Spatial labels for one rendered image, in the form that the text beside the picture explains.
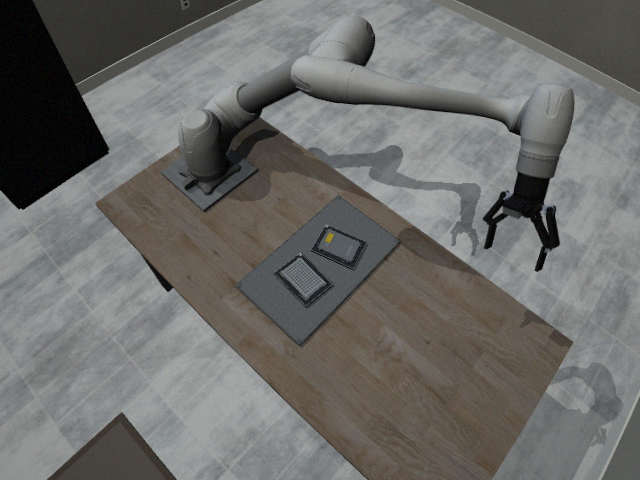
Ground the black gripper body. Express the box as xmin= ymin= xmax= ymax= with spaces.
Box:
xmin=513 ymin=173 xmax=550 ymax=214

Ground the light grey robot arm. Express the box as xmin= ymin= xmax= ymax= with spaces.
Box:
xmin=178 ymin=16 xmax=574 ymax=195

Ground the clear rectangular plastic lid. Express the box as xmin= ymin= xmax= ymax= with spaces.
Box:
xmin=318 ymin=229 xmax=360 ymax=263

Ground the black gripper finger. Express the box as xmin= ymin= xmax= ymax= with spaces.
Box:
xmin=483 ymin=191 xmax=512 ymax=249
xmin=528 ymin=205 xmax=560 ymax=272

